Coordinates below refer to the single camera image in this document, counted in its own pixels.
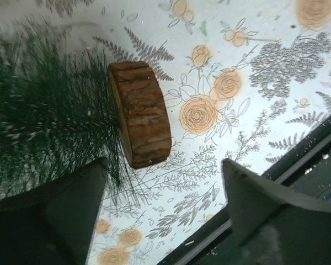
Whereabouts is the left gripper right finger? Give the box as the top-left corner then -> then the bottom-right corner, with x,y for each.
222,159 -> 331,264

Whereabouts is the small green christmas tree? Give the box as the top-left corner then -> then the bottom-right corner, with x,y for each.
0,19 -> 172,201

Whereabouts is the floral patterned table mat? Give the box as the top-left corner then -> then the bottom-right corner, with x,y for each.
0,1 -> 331,264

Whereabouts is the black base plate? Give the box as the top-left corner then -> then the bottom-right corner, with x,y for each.
162,115 -> 331,264

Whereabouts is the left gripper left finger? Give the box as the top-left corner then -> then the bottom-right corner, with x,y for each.
0,157 -> 107,264

